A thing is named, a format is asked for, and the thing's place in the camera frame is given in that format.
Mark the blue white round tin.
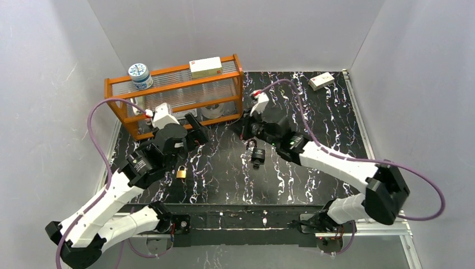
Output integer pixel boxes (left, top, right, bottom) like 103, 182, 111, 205
128, 63, 153, 90

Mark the orange wooden shelf rack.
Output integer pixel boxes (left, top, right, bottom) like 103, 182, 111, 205
104, 54, 244, 129

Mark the purple cable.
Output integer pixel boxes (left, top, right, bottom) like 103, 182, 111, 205
254, 78, 446, 222
55, 98, 149, 269

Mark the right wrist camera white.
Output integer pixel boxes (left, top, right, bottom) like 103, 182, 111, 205
249, 90, 269, 117

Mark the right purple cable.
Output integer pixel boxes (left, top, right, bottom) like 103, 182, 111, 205
254, 78, 446, 222

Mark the clear tape roll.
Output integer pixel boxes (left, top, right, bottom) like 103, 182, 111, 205
201, 103, 225, 119

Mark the white small box on table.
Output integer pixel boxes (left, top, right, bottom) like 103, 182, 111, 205
309, 72, 334, 91

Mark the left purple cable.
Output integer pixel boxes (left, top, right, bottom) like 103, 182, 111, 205
55, 98, 149, 269

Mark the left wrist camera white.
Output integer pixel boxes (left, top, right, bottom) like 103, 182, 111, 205
145, 103, 180, 129

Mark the small brass padlock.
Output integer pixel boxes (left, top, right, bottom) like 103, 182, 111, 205
176, 165, 187, 179

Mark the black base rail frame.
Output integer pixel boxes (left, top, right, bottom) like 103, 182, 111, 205
76, 203, 413, 257

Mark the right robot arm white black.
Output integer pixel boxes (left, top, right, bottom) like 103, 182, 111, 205
230, 114, 410, 229

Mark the white olive box on shelf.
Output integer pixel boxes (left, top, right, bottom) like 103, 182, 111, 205
189, 57, 222, 79

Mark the black padlock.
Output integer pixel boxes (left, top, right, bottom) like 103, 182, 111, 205
246, 138, 266, 166

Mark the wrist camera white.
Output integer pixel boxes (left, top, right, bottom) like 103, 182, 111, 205
145, 103, 180, 129
249, 90, 269, 117

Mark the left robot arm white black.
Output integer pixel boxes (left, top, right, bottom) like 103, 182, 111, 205
45, 113, 209, 268

